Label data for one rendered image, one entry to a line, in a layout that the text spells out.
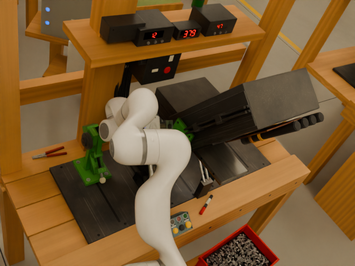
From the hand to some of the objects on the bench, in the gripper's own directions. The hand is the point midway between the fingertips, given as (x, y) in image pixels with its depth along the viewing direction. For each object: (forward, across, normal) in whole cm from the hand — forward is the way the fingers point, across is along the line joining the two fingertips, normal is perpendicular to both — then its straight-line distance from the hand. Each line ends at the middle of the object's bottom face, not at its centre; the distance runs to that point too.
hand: (165, 126), depth 169 cm
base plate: (+21, +22, -20) cm, 36 cm away
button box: (+3, +47, -3) cm, 47 cm away
